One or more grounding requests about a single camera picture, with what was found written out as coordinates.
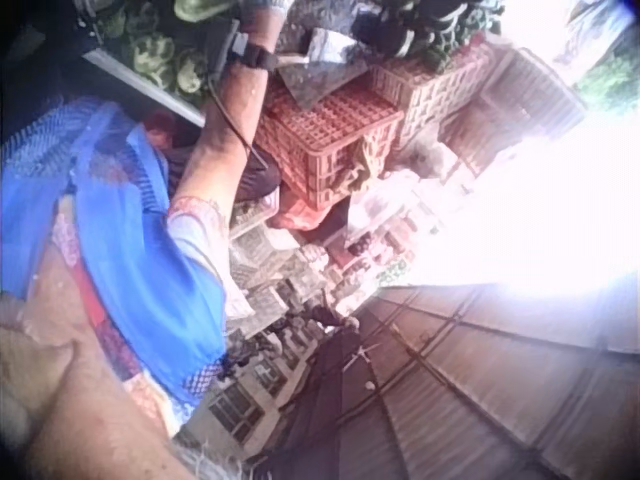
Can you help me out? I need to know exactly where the pale plastic crate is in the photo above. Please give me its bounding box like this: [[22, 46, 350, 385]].
[[370, 42, 506, 144]]

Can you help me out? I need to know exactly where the heap of green cabbages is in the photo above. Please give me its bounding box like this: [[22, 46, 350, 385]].
[[82, 0, 236, 99]]

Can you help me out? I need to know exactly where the dark awning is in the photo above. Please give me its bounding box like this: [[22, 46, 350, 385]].
[[262, 324, 386, 474]]

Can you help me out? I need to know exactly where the grey cardboard sheet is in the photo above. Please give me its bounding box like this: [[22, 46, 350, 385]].
[[276, 53, 374, 112]]

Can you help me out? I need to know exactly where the red plastic crate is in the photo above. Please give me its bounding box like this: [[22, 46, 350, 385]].
[[252, 87, 405, 212]]

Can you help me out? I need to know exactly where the black cable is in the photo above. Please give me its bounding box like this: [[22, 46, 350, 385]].
[[208, 74, 269, 169]]

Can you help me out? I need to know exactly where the white plastic bag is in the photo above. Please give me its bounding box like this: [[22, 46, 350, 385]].
[[304, 27, 359, 65]]

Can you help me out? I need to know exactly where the person's right hand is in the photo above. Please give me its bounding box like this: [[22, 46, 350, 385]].
[[238, 0, 297, 51]]

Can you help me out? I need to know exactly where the black wrist band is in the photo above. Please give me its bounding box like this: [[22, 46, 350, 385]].
[[217, 19, 280, 76]]

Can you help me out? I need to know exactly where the heap of dark vegetables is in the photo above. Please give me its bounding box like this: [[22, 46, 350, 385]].
[[349, 0, 504, 69]]

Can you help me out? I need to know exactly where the corrugated metal roof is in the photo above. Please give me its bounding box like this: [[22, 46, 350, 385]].
[[334, 282, 640, 480]]

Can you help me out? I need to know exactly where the building with windows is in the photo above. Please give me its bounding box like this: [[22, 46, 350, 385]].
[[174, 349, 311, 459]]

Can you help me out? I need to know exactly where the white stall table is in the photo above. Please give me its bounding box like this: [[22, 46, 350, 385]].
[[82, 47, 207, 129]]

